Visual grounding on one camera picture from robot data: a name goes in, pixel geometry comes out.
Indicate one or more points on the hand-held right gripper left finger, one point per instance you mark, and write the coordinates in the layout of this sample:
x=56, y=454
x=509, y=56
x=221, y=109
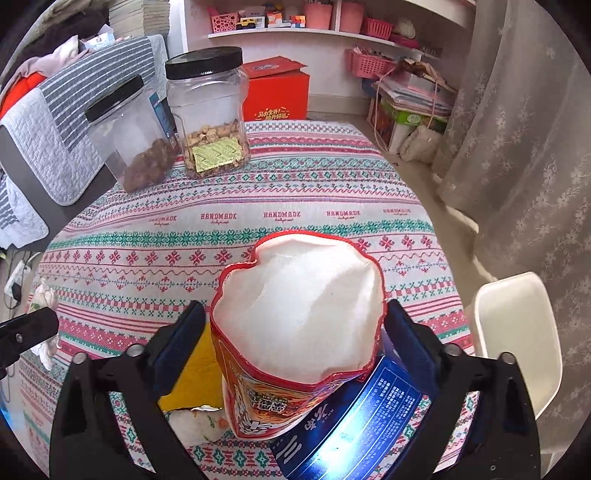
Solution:
x=184, y=346

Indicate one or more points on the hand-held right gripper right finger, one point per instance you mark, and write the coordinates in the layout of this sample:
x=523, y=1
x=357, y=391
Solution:
x=408, y=344

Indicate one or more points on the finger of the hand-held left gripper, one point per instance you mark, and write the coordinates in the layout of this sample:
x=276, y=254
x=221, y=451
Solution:
x=27, y=334

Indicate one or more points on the white plastic chair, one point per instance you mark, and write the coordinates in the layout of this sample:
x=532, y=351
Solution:
x=512, y=314

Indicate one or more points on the red snack bag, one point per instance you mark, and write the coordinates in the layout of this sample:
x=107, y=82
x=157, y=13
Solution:
x=300, y=314

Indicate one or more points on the yellow packet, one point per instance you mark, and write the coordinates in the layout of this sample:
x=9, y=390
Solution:
x=203, y=378

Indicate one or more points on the white power strip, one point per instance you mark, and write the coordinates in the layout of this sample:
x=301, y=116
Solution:
x=17, y=279

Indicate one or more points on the white crumpled wrapper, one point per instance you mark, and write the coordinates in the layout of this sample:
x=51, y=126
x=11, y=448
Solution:
x=198, y=427

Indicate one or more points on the blue cardboard box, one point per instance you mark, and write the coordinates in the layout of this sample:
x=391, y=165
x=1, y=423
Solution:
x=351, y=434

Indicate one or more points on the striped quilt seat cover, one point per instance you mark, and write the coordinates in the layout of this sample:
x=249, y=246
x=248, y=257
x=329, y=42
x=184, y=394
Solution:
x=18, y=217

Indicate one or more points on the grey sofa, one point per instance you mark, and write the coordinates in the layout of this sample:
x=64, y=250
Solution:
x=27, y=184

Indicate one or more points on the white cloth bag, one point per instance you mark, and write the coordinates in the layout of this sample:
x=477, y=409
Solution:
x=422, y=143

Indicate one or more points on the clear jar with brown snacks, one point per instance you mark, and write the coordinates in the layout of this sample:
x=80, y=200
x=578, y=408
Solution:
x=134, y=138

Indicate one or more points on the grey striped quilt cover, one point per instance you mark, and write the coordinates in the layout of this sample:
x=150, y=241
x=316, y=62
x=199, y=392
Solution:
x=60, y=120

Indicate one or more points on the green-print cardboard box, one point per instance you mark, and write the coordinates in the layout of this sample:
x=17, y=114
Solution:
x=406, y=120

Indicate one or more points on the floral lace curtain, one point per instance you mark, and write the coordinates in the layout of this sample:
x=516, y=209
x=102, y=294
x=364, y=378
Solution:
x=531, y=138

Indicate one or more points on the clear jar with peanuts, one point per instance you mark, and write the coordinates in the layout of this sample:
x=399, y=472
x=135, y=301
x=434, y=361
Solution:
x=207, y=106

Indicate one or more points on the orange cloth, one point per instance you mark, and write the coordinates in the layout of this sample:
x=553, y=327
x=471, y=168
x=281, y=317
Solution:
x=18, y=90

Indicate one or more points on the stack of papers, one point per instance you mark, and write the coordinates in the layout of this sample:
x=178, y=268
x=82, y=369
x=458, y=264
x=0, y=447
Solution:
x=415, y=92

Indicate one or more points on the red cardboard box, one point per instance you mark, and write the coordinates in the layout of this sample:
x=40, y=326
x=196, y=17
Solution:
x=281, y=97

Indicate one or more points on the pink cloth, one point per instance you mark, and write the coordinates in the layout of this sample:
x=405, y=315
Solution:
x=60, y=55

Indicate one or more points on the large pink plastic basket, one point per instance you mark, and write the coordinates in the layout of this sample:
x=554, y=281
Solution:
x=369, y=64

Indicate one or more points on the white paper box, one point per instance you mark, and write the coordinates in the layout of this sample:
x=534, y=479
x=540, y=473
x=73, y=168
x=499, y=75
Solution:
x=97, y=39

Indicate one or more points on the dark clothes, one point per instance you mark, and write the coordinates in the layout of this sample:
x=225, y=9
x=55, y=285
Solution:
x=60, y=30

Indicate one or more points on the small pink plastic basket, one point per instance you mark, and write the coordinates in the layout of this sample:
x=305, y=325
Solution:
x=376, y=28

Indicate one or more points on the pink lattice box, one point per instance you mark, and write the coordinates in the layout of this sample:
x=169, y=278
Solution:
x=224, y=24

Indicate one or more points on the white bookshelf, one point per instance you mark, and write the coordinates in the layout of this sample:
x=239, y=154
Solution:
x=277, y=33

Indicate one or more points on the yellow toy car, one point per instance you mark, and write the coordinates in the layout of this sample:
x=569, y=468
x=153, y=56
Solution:
x=247, y=24

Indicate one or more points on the stack of books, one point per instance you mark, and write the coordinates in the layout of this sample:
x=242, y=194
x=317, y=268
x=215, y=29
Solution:
x=147, y=18

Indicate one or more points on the pink storage bin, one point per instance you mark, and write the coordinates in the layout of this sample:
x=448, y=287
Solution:
x=352, y=17
x=317, y=16

